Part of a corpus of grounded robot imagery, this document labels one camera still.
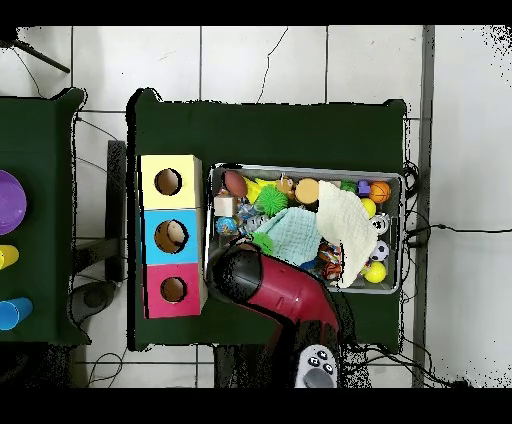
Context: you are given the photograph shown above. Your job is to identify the green spiky ball with eyes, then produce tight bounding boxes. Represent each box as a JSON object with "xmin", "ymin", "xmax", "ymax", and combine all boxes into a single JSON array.
[{"xmin": 251, "ymin": 231, "xmax": 275, "ymax": 257}]

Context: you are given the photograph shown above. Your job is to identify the clear mesh bin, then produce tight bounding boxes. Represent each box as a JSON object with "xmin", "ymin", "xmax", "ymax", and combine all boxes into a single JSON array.
[{"xmin": 206, "ymin": 163, "xmax": 405, "ymax": 296}]

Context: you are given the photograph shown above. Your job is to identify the wooden box with three holes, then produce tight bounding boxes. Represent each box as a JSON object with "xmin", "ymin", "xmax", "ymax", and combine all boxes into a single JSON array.
[{"xmin": 139, "ymin": 154, "xmax": 206, "ymax": 320}]

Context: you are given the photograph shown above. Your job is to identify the plain green spiky ball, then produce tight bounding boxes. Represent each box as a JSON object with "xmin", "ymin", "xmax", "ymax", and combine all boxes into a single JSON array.
[{"xmin": 255, "ymin": 185, "xmax": 289, "ymax": 217}]

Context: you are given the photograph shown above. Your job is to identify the plain wooden block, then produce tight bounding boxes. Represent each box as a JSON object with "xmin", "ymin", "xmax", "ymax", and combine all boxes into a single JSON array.
[{"xmin": 213, "ymin": 194, "xmax": 238, "ymax": 217}]

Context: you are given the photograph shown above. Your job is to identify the blue globe ball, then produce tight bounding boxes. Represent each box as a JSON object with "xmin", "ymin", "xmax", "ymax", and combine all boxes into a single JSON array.
[{"xmin": 215, "ymin": 216, "xmax": 239, "ymax": 237}]

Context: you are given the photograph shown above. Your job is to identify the brown toy football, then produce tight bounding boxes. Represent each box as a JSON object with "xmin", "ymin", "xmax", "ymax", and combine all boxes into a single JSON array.
[{"xmin": 223, "ymin": 170, "xmax": 249, "ymax": 198}]

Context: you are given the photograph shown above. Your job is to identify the mint green muslin cloth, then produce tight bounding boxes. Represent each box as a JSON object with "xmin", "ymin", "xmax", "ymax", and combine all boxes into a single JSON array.
[{"xmin": 254, "ymin": 206, "xmax": 323, "ymax": 269}]

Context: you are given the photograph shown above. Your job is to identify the dark green tablecloth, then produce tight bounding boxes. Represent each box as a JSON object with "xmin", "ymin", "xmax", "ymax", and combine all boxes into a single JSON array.
[{"xmin": 126, "ymin": 87, "xmax": 409, "ymax": 353}]

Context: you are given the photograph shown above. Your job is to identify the cream muslin cloth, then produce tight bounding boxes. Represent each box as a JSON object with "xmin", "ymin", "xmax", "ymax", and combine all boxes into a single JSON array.
[{"xmin": 315, "ymin": 180, "xmax": 379, "ymax": 289}]

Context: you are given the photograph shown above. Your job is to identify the dark green side table cloth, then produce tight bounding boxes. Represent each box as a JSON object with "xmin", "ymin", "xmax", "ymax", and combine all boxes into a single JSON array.
[{"xmin": 0, "ymin": 87, "xmax": 89, "ymax": 347}]

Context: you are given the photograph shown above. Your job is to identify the purple plate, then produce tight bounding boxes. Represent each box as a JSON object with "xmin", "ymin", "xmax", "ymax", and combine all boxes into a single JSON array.
[{"xmin": 0, "ymin": 169, "xmax": 29, "ymax": 237}]

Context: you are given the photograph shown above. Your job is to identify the yellow cup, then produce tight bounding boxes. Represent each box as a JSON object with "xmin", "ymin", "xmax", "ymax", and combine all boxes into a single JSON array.
[{"xmin": 0, "ymin": 244, "xmax": 21, "ymax": 271}]

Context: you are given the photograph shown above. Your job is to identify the blue cup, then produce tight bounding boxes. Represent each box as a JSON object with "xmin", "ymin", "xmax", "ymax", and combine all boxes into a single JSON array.
[{"xmin": 0, "ymin": 297, "xmax": 34, "ymax": 332}]

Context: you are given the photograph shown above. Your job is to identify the black tripod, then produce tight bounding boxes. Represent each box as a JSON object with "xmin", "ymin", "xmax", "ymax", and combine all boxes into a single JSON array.
[{"xmin": 0, "ymin": 27, "xmax": 72, "ymax": 75}]

